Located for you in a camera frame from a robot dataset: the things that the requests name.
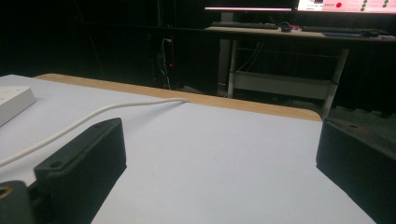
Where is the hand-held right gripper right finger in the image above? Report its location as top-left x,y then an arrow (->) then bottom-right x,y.
316,119 -> 396,224

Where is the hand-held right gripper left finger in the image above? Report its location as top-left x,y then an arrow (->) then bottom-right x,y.
33,117 -> 128,224

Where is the white power strip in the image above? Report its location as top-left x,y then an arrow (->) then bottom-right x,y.
0,85 -> 37,127

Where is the white table mat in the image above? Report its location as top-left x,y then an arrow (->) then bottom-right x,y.
0,74 -> 377,224

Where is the black keyboard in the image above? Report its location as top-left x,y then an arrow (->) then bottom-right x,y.
300,25 -> 389,36
210,21 -> 279,31

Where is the wooden desk with white legs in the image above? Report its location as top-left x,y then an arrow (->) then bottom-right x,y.
204,25 -> 396,120

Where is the computer monitor with bright screen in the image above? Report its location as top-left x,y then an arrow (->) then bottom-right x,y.
297,0 -> 396,15

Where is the dark computer monitor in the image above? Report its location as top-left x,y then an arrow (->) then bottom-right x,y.
204,0 -> 300,12

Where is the white hanging cable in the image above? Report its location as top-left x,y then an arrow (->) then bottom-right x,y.
160,37 -> 173,91

